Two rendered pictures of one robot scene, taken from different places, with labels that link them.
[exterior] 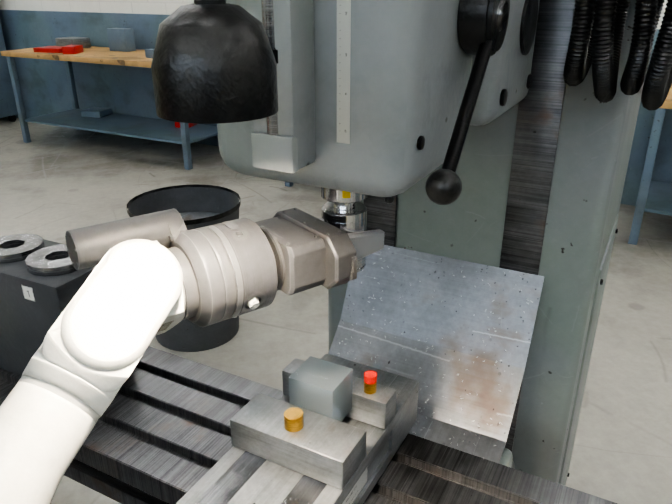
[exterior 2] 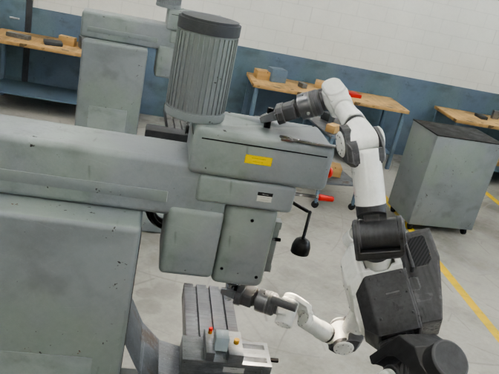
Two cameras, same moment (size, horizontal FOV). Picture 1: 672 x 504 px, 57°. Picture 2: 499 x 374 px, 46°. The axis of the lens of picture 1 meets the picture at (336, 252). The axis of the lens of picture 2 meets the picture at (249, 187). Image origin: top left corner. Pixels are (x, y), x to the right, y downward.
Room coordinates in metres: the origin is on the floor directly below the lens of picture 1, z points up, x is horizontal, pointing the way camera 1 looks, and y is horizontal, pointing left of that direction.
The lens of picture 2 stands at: (1.86, 1.50, 2.42)
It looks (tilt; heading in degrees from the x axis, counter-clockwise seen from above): 21 degrees down; 231
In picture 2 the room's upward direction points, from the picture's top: 12 degrees clockwise
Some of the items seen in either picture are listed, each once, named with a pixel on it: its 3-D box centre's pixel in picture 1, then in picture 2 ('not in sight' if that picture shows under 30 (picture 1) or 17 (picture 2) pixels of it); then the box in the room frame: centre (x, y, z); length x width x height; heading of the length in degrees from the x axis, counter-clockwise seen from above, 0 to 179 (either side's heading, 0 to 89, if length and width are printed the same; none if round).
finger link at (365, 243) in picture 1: (361, 246); not in sight; (0.58, -0.03, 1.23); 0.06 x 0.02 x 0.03; 127
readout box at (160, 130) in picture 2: not in sight; (167, 153); (0.71, -0.45, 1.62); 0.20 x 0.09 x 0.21; 152
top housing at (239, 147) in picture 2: not in sight; (258, 147); (0.62, -0.02, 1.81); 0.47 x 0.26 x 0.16; 152
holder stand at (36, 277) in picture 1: (46, 307); not in sight; (0.86, 0.46, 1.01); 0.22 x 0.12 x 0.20; 64
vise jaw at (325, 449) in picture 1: (297, 438); (234, 346); (0.57, 0.04, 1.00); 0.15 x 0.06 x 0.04; 62
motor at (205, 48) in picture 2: not in sight; (202, 67); (0.82, -0.13, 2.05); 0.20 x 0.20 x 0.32
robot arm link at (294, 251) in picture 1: (270, 260); (252, 297); (0.55, 0.06, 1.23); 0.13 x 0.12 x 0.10; 37
